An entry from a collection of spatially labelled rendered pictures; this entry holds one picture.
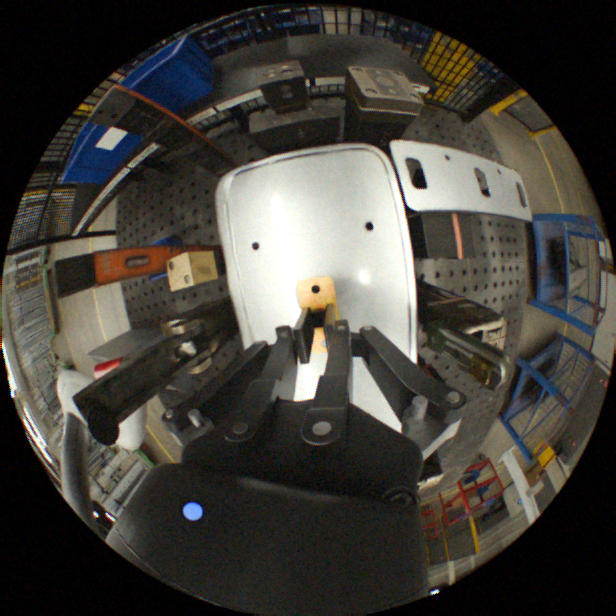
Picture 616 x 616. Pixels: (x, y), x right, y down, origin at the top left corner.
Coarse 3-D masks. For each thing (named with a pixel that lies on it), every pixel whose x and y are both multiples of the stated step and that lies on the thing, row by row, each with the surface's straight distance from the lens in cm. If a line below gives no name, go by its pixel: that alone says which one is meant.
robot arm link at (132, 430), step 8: (144, 408) 79; (136, 416) 76; (144, 416) 79; (120, 424) 76; (128, 424) 76; (136, 424) 77; (144, 424) 80; (120, 432) 77; (128, 432) 76; (136, 432) 77; (144, 432) 81; (120, 440) 79; (128, 440) 78; (136, 440) 79; (128, 448) 81; (136, 448) 83
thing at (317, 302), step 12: (324, 276) 22; (300, 288) 22; (324, 288) 22; (300, 300) 23; (312, 300) 23; (324, 300) 22; (312, 312) 22; (324, 312) 22; (336, 312) 23; (312, 348) 24; (324, 348) 24
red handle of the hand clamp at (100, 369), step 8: (184, 344) 24; (192, 344) 24; (176, 352) 24; (184, 352) 24; (192, 352) 24; (112, 360) 28; (120, 360) 27; (96, 368) 29; (104, 368) 28; (112, 368) 27; (96, 376) 29
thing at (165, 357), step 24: (192, 336) 23; (144, 360) 20; (168, 360) 22; (192, 360) 23; (96, 384) 19; (120, 384) 20; (144, 384) 21; (168, 384) 21; (96, 408) 16; (120, 408) 20; (96, 432) 16
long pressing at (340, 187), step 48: (336, 144) 28; (240, 192) 27; (288, 192) 25; (336, 192) 25; (384, 192) 25; (240, 240) 26; (288, 240) 24; (336, 240) 24; (384, 240) 24; (240, 288) 26; (288, 288) 24; (336, 288) 24; (384, 288) 24
